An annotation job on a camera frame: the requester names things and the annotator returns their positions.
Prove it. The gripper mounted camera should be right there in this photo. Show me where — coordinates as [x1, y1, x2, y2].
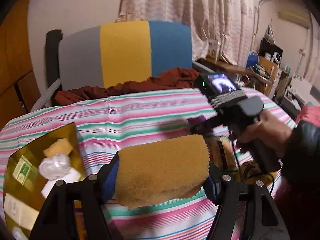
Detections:
[194, 73, 247, 110]

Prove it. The purple pouch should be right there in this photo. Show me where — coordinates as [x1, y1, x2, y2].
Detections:
[187, 115, 206, 126]

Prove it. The yellow patterned sock bundle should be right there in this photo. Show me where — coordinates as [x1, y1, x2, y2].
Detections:
[240, 160, 277, 186]

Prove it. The clear plastic ball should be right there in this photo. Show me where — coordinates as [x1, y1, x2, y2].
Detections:
[38, 154, 71, 180]

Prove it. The large tan sponge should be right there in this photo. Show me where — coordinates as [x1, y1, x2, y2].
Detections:
[115, 135, 210, 209]

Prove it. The grey yellow blue headboard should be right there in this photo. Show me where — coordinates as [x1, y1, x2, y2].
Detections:
[58, 21, 193, 90]

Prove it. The person's right hand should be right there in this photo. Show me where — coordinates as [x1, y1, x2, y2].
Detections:
[229, 110, 293, 159]

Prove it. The cream perfume box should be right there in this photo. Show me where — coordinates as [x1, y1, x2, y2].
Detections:
[4, 193, 39, 231]

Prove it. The large cracker packet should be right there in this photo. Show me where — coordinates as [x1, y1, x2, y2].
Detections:
[204, 136, 238, 172]

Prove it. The pink bedding pile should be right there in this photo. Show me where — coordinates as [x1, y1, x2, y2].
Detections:
[295, 105, 320, 127]

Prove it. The white bed rail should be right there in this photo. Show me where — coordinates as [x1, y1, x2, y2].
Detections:
[30, 78, 61, 112]

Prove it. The patterned pink curtain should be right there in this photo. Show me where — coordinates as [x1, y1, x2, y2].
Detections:
[116, 0, 320, 86]

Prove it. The white box on desk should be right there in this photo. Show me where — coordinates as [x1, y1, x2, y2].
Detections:
[208, 39, 221, 60]

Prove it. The striped bed sheet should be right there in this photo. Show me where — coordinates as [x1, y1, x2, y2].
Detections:
[0, 87, 298, 240]

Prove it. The gold metal tin tray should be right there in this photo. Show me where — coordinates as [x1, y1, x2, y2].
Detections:
[3, 123, 87, 237]

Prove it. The black jacket sleeve forearm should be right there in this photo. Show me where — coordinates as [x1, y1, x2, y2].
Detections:
[277, 120, 319, 239]

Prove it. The black rolled mat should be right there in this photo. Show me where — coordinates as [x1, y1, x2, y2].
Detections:
[44, 29, 63, 87]

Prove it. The wooden bedside desk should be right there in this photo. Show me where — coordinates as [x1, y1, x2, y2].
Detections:
[196, 57, 273, 96]

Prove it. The small tan sponge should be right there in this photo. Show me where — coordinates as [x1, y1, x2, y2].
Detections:
[43, 138, 73, 158]

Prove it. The rust brown blanket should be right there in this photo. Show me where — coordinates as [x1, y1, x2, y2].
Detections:
[54, 68, 200, 106]

